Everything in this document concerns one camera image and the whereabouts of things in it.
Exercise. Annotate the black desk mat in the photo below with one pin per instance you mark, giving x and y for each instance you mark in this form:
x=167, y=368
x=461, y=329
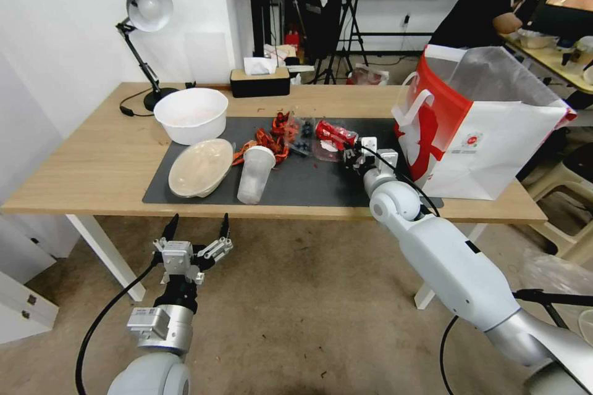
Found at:
x=301, y=186

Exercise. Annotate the black tissue box wooden lid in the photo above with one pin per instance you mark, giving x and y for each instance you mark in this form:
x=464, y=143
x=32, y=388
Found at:
x=259, y=86

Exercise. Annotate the large white paper bowl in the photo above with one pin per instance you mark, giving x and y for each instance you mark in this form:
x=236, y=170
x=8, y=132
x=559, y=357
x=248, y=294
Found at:
x=190, y=112

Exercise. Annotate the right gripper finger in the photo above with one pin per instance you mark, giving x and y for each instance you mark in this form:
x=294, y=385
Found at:
x=347, y=155

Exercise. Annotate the white food container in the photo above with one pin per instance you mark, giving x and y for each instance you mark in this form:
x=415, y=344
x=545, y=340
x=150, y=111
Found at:
x=535, y=38

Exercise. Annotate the white cabinet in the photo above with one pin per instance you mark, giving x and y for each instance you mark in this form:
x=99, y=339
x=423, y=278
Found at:
x=23, y=284

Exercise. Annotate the person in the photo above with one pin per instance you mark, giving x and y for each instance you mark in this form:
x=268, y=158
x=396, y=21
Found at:
x=482, y=1

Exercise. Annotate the red crayfish shell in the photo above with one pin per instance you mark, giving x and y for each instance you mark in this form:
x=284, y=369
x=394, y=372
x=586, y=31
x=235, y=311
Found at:
x=281, y=123
x=271, y=142
x=241, y=154

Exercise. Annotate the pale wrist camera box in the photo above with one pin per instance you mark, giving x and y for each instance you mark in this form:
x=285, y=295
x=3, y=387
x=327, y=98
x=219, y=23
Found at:
x=177, y=257
x=369, y=145

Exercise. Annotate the wooden desk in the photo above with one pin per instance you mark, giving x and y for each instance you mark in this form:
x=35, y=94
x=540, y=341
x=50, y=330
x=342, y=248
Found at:
x=546, y=59

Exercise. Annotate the disposable takeout box clear lid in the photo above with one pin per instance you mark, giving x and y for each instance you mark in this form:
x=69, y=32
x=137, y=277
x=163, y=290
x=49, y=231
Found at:
x=199, y=168

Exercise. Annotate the crushed red drink can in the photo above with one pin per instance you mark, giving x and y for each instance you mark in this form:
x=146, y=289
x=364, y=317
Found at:
x=334, y=132

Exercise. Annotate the clear plastic cup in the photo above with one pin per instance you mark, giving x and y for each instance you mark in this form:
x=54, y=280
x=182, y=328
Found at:
x=254, y=177

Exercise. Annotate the red and white plastic bag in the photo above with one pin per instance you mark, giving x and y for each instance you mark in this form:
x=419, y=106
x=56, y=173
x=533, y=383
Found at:
x=368, y=74

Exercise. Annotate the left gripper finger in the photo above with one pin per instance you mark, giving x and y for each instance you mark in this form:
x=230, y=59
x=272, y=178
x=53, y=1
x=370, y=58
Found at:
x=169, y=230
x=225, y=230

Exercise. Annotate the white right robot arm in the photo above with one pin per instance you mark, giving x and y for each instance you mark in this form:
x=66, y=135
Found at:
x=444, y=256

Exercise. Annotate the white and red delivery bag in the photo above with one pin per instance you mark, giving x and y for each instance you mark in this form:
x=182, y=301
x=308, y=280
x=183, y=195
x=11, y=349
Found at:
x=486, y=154

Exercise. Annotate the clear plastic wrapper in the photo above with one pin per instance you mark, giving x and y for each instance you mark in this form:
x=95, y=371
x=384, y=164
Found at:
x=326, y=150

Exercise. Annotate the beige plastic stool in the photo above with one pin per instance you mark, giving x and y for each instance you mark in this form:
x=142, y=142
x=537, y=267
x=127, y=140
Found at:
x=553, y=179

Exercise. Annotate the clear box of blueberries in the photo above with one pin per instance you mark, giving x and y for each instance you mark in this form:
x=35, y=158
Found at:
x=302, y=138

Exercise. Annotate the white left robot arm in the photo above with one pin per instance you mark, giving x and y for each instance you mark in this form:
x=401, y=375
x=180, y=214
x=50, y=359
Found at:
x=157, y=376

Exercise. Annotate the black tripod stand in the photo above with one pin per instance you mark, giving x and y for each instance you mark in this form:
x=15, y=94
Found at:
x=349, y=20

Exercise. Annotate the wooden table with white legs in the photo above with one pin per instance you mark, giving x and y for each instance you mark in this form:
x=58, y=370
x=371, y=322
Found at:
x=106, y=159

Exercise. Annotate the black stand leg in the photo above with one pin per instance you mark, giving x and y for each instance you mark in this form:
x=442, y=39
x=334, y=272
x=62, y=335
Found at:
x=551, y=300

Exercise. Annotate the black desk lamp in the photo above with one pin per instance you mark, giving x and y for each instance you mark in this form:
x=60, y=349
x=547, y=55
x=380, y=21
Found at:
x=148, y=8

